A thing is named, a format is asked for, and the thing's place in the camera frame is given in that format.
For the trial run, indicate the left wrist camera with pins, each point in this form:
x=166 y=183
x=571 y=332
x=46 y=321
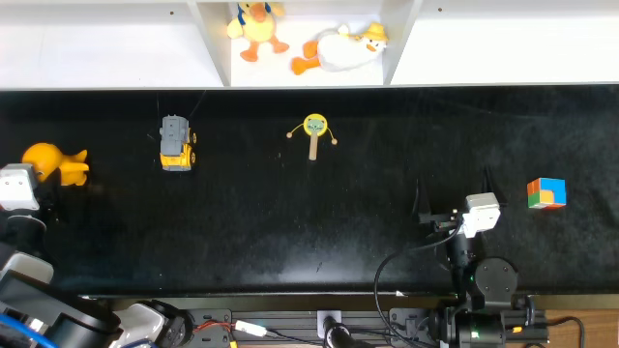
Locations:
x=17 y=188

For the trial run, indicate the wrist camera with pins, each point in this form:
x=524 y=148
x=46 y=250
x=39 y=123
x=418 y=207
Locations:
x=17 y=188
x=480 y=215

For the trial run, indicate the yellow rubber duck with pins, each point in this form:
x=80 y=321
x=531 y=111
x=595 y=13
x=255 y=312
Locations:
x=46 y=157

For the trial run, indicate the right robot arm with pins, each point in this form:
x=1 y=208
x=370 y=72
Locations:
x=495 y=280

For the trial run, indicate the yellow plush duck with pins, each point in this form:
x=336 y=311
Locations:
x=258 y=26

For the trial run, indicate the yellow rattle drum toy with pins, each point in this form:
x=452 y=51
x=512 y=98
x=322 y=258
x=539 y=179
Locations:
x=315 y=125

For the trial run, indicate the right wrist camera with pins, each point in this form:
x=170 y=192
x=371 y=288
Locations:
x=480 y=215

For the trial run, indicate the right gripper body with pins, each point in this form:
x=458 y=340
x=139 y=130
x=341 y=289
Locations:
x=442 y=220

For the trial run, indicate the mounting rail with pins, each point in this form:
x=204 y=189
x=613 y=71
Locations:
x=290 y=323

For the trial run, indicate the many-coloured puzzle cube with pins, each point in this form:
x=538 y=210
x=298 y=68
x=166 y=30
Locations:
x=549 y=193

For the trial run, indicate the white shelf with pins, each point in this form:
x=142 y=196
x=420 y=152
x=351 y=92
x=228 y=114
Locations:
x=97 y=53

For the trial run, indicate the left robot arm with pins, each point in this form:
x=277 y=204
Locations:
x=29 y=299

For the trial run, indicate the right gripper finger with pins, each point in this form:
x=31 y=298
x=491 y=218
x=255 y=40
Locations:
x=489 y=186
x=422 y=200

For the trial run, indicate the white plush duck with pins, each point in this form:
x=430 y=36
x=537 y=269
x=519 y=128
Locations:
x=343 y=50

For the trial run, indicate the grey and yellow toy truck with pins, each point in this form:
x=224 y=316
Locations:
x=175 y=145

